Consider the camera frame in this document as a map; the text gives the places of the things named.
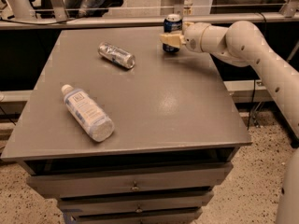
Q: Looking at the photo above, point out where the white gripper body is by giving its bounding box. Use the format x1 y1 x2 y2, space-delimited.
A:
184 22 210 52

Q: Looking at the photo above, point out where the blue pepsi can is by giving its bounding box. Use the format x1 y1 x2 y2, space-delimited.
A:
163 14 182 53

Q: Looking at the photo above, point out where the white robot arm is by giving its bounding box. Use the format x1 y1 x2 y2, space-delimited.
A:
160 21 299 224

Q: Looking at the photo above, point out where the crushed silver can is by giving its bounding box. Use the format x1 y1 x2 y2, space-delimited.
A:
98 42 135 69

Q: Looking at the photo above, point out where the grey drawer cabinet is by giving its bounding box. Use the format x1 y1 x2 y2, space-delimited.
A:
0 24 253 224

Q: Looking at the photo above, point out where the clear plastic water bottle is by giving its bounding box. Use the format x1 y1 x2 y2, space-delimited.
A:
62 84 114 142

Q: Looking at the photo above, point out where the top grey drawer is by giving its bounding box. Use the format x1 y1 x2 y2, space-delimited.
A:
27 162 233 198

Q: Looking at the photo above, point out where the grey drawer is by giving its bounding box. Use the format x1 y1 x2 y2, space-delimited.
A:
58 190 214 217
27 162 233 198
64 207 202 224

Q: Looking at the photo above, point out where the white pipe column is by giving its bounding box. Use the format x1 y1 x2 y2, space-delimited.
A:
6 0 36 20

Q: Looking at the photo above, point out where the middle grey drawer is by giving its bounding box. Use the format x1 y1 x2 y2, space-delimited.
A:
58 190 214 217

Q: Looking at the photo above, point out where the bottom grey drawer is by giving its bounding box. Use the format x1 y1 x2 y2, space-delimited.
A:
64 207 202 224

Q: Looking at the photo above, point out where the grey metal rail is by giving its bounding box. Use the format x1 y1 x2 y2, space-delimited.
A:
0 12 299 30

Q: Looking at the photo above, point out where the black cable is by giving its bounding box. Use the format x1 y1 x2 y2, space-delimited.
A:
247 79 257 131

